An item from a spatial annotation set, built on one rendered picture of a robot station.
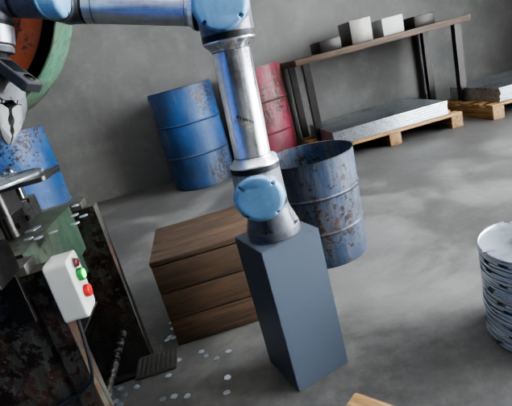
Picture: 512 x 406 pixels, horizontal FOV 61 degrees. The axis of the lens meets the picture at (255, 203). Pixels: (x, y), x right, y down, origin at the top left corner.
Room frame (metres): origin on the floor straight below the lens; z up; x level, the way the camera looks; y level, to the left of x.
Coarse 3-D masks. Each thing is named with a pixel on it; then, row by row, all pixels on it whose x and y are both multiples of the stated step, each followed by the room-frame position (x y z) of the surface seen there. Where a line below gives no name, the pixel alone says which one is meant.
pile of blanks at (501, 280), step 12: (480, 252) 1.05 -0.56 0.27; (480, 264) 1.07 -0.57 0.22; (492, 264) 0.99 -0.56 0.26; (504, 264) 0.95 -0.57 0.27; (492, 276) 1.00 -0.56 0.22; (504, 276) 0.97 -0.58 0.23; (492, 288) 1.01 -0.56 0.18; (504, 288) 0.96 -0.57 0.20; (492, 300) 1.02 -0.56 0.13; (504, 300) 0.96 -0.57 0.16; (492, 312) 1.01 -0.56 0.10; (504, 312) 0.97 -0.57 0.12; (492, 324) 1.02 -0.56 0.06; (504, 324) 0.97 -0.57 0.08; (492, 336) 1.03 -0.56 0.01; (504, 336) 0.98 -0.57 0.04
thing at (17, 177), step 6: (30, 168) 1.21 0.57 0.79; (36, 168) 1.19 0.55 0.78; (42, 168) 1.12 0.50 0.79; (12, 174) 1.23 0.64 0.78; (18, 174) 1.20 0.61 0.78; (24, 174) 1.16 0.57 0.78; (30, 174) 1.12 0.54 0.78; (36, 174) 1.07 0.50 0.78; (0, 180) 1.10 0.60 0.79; (6, 180) 1.09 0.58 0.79; (12, 180) 1.08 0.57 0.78; (18, 180) 1.01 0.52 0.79; (24, 180) 1.03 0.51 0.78; (0, 186) 0.98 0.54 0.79; (6, 186) 0.99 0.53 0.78
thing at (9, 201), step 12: (48, 168) 1.16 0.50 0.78; (36, 180) 1.03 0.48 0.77; (0, 192) 1.02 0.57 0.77; (12, 192) 1.11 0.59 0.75; (0, 204) 1.04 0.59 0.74; (12, 204) 1.08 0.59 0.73; (0, 216) 1.04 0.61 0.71; (12, 216) 1.06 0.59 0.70; (24, 216) 1.11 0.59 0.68; (12, 228) 1.04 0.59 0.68; (24, 228) 1.09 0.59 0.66
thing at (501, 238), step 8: (496, 224) 1.15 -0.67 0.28; (504, 224) 1.15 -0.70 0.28; (488, 232) 1.13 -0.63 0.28; (496, 232) 1.12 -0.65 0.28; (504, 232) 1.10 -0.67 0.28; (480, 240) 1.10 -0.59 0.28; (488, 240) 1.08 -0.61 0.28; (496, 240) 1.07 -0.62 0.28; (504, 240) 1.06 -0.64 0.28; (480, 248) 1.05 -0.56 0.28; (488, 248) 1.04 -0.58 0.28; (496, 248) 1.03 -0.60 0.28; (504, 248) 1.02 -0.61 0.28; (496, 256) 0.99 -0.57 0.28; (504, 256) 0.98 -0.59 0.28
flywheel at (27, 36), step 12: (24, 24) 1.42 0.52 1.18; (36, 24) 1.43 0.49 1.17; (48, 24) 1.49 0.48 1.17; (24, 36) 1.42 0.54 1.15; (36, 36) 1.43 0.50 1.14; (48, 36) 1.50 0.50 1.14; (24, 48) 1.42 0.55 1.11; (36, 48) 1.42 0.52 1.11; (48, 48) 1.53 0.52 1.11; (24, 60) 1.42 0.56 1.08; (36, 60) 1.46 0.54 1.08; (36, 72) 1.51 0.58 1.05
